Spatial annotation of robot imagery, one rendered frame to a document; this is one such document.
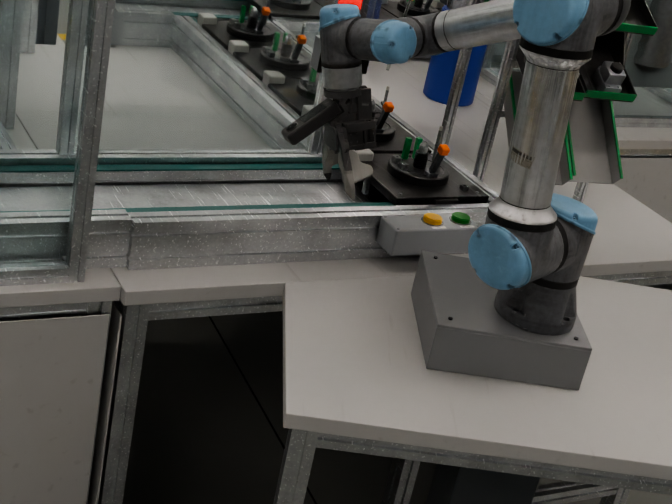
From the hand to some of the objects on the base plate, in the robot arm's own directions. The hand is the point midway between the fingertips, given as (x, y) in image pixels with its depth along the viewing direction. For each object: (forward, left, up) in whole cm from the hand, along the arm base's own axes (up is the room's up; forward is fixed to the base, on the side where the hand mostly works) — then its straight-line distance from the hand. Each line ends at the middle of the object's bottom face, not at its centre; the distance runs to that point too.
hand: (337, 191), depth 229 cm
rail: (+10, -2, -19) cm, 22 cm away
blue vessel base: (+135, -37, -21) cm, 141 cm away
